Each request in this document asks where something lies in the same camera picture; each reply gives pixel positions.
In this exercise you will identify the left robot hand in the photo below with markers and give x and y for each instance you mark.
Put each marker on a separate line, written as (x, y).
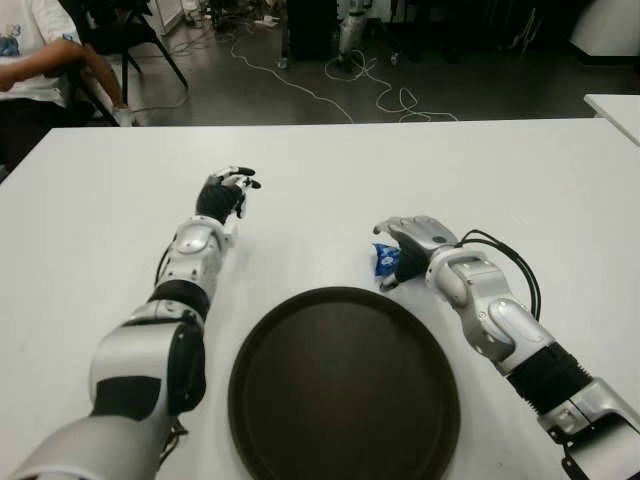
(215, 200)

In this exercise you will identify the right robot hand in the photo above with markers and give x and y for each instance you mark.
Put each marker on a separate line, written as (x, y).
(425, 235)

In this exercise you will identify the blue Oreo cookie pack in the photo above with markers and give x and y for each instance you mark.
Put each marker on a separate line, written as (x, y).
(385, 260)

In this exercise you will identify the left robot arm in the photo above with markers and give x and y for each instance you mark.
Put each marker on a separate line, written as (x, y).
(130, 360)

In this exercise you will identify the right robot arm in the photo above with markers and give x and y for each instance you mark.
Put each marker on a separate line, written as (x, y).
(500, 320)

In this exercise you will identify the dark round tray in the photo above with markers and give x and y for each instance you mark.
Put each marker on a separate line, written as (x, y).
(345, 390)

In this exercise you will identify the black folding chair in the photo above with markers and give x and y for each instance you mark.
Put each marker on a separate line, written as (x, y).
(120, 40)

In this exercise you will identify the black cabinet on casters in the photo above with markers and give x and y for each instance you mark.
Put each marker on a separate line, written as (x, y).
(310, 30)

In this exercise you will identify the silver humanoid robot leg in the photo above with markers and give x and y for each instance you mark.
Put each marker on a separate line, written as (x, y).
(350, 30)

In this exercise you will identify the white side table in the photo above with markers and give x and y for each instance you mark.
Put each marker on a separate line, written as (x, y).
(620, 110)

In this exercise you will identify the seated person in white shirt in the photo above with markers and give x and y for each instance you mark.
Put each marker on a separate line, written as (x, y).
(30, 30)

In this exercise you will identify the white and black cabinet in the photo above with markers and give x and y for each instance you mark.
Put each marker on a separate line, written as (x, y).
(610, 30)

